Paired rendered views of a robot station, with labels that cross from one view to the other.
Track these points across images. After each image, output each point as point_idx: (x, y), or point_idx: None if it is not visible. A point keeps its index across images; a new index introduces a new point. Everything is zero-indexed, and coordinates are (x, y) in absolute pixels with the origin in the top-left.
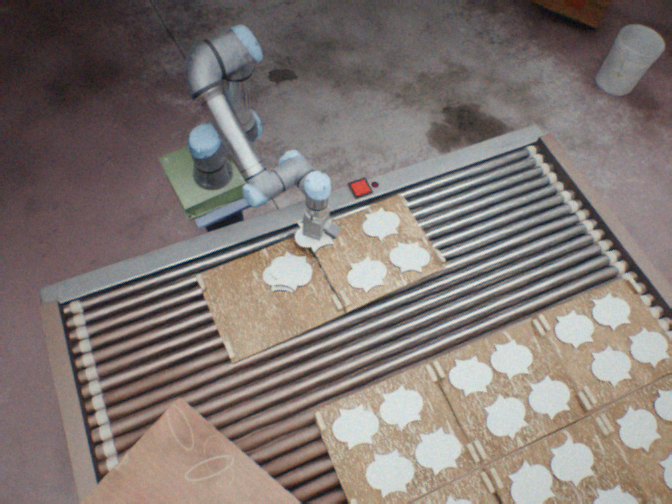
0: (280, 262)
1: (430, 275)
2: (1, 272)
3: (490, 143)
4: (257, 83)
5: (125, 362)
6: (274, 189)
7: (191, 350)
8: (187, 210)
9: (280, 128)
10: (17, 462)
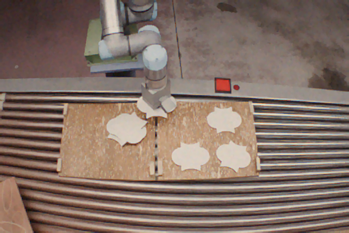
0: (124, 118)
1: (244, 178)
2: (16, 72)
3: (332, 92)
4: (208, 6)
5: (7, 142)
6: (120, 50)
7: (40, 153)
8: (86, 57)
9: (210, 37)
10: None
